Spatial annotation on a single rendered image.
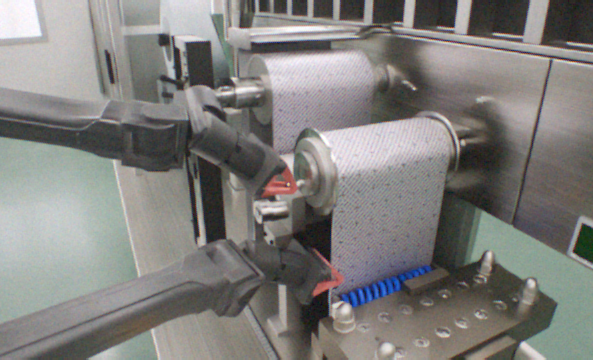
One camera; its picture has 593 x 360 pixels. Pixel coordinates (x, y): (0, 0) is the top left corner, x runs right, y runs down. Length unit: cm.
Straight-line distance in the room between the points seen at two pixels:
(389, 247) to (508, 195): 23
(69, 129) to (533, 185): 70
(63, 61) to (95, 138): 556
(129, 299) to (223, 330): 46
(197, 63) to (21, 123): 39
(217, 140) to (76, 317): 27
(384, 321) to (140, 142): 47
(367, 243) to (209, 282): 32
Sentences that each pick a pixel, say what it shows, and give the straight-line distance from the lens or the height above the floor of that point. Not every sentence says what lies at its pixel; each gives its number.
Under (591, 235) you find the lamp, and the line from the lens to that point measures 75.
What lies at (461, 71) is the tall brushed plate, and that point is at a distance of 86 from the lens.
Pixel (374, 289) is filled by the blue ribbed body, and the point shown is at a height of 104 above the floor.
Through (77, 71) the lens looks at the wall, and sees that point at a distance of 612.
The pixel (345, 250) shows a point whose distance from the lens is 71.
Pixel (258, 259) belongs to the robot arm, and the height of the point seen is 117.
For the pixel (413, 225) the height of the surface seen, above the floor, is 113.
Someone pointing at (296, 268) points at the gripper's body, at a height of 114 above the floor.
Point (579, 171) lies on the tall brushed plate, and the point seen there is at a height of 128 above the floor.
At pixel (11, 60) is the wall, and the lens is 616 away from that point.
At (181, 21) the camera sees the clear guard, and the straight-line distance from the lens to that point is 156.
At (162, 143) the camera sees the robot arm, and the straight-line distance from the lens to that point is 54.
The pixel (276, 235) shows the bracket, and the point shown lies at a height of 114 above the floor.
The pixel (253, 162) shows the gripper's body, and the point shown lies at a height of 130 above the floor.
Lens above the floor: 152
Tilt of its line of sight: 25 degrees down
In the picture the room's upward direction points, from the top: straight up
